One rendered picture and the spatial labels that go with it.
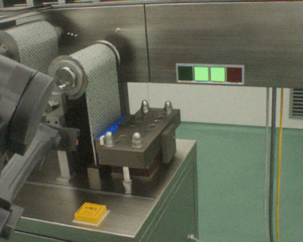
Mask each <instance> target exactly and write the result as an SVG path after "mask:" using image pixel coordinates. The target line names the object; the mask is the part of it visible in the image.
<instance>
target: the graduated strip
mask: <svg viewBox="0 0 303 242"><path fill-rule="evenodd" d="M25 183H31V184H39V185H44V186H52V187H60V188H64V189H69V190H77V191H85V192H94V193H98V194H107V195H115V196H124V197H129V198H137V199H145V200H151V201H154V199H155V198H156V197H155V196H146V195H137V194H128V193H124V192H115V191H106V190H98V189H93V188H85V187H76V186H67V185H63V184H54V183H48V182H45V181H37V180H29V179H27V180H26V181H25Z"/></svg>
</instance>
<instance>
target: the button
mask: <svg viewBox="0 0 303 242"><path fill-rule="evenodd" d="M106 213H107V209H106V205H98V204H93V203H84V204H83V206H82V207H81V208H79V210H78V211H77V213H76V214H75V215H74V217H75V220H76V221H81V222H87V223H92V224H98V222H99V221H100V219H101V218H102V217H103V216H104V215H105V214H106Z"/></svg>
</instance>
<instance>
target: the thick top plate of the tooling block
mask: <svg viewBox="0 0 303 242"><path fill-rule="evenodd" d="M149 109H150V111H149V112H141V109H139V110H138V111H137V112H136V113H135V114H134V117H135V120H134V121H132V122H131V123H130V124H129V125H128V126H127V127H126V128H119V129H117V130H116V132H115V133H114V134H113V138H114V141H115V145H114V146H111V147H106V146H104V145H100V146H98V147H97V149H98V157H99V164H102V165H111V166H118V167H128V168H138V169H146V167H147V166H148V165H149V163H150V162H151V161H152V160H153V158H154V157H155V156H156V155H157V153H158V152H159V151H160V149H161V147H162V143H161V134H162V132H164V130H165V129H166V128H167V127H168V125H170V124H174V125H175V130H176V129H177V127H178V126H179V125H180V124H181V116H180V109H173V113H170V114H165V113H163V111H164V108H149ZM134 133H139V134H140V135H141V139H143V144H144V146H143V147H141V148H133V147H132V140H133V135H134Z"/></svg>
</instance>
